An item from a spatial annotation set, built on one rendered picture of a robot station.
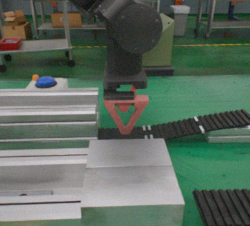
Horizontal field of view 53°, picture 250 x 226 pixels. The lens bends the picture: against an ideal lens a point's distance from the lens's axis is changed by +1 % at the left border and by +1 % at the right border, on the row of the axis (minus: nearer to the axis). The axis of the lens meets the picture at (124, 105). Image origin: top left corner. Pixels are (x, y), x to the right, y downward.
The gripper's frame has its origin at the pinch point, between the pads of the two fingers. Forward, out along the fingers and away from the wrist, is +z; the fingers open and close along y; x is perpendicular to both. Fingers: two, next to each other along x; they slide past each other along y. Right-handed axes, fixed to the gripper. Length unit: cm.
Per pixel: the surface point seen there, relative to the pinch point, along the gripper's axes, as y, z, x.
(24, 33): -463, 73, -174
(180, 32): -479, 76, 133
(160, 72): -41.5, 6.1, 13.9
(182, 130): 1.3, 2.1, 10.5
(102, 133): -0.5, 3.5, -4.1
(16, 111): 4.4, -4.1, -16.8
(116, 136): 0.6, 3.6, -1.4
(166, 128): -0.3, 2.6, 7.8
